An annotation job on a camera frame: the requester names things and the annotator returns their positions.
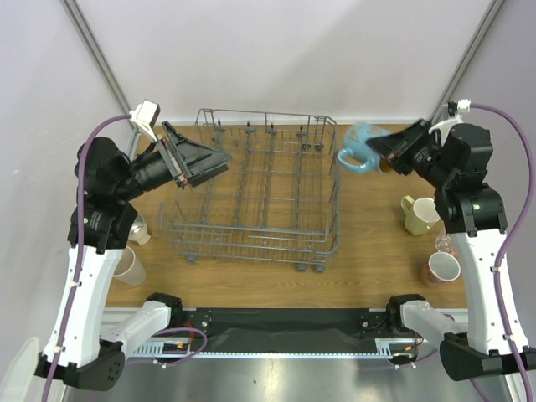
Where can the pale yellow mug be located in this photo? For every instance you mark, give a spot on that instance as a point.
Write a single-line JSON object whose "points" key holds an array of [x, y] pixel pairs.
{"points": [[420, 214]]}

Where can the grey wire dish rack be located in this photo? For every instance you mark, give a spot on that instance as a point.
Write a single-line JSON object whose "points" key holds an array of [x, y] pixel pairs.
{"points": [[278, 200]]}

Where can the black mounting base plate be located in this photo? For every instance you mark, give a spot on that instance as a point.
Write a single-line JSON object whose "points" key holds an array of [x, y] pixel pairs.
{"points": [[294, 330]]}

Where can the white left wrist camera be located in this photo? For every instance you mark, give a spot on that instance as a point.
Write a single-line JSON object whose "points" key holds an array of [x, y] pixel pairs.
{"points": [[144, 117]]}

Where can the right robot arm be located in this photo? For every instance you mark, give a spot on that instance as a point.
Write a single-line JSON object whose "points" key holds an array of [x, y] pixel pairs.
{"points": [[473, 259]]}

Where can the pink patterned mug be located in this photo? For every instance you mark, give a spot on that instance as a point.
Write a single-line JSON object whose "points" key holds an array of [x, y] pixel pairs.
{"points": [[440, 268]]}

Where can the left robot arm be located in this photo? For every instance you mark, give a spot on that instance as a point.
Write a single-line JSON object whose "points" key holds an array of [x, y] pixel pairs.
{"points": [[92, 259]]}

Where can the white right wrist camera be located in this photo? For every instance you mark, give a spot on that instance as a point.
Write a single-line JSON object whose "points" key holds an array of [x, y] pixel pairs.
{"points": [[450, 115]]}

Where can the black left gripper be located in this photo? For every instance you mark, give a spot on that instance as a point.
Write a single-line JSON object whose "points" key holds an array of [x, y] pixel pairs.
{"points": [[202, 162]]}

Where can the beige steel-lined tumbler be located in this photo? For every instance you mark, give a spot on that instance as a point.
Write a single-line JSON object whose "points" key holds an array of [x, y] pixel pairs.
{"points": [[139, 232]]}

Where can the blue butterfly mug orange inside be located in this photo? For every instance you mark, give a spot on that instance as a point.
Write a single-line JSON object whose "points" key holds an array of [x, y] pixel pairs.
{"points": [[356, 156]]}

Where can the white plastic object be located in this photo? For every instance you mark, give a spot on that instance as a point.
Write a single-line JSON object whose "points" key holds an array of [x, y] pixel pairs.
{"points": [[17, 379]]}

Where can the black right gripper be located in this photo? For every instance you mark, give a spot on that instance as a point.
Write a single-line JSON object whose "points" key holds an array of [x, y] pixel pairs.
{"points": [[406, 152]]}

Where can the aluminium rail with cable duct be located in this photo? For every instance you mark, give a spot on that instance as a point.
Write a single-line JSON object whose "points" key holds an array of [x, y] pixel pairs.
{"points": [[481, 345]]}

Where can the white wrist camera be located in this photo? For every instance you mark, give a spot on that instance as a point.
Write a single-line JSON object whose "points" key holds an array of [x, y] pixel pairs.
{"points": [[144, 117], [450, 115]]}

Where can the clear glass cup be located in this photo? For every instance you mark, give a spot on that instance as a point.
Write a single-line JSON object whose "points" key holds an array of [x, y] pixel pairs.
{"points": [[443, 243]]}

